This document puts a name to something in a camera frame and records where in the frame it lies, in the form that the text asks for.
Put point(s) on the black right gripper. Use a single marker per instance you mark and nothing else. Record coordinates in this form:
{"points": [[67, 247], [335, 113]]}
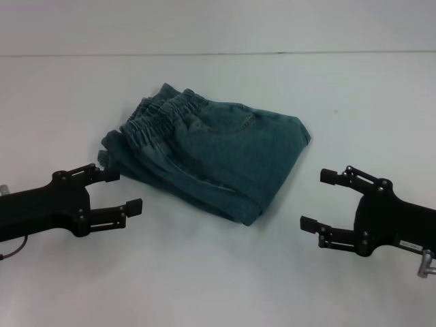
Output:
{"points": [[381, 221]]}

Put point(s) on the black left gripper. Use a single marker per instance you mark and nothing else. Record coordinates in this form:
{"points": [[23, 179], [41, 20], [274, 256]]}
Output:
{"points": [[44, 211]]}

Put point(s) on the blue denim shorts basketball print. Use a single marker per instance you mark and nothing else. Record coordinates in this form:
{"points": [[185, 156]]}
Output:
{"points": [[218, 153]]}

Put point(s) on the silver right wrist clamp bracket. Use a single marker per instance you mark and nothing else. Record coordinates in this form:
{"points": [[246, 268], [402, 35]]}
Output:
{"points": [[425, 265]]}

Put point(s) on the silver wrist clamp bracket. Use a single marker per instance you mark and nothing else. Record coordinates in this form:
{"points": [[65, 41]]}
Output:
{"points": [[3, 190], [425, 265]]}

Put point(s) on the silver left wrist clamp bracket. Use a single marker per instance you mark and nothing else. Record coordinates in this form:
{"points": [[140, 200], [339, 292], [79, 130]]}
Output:
{"points": [[3, 190]]}

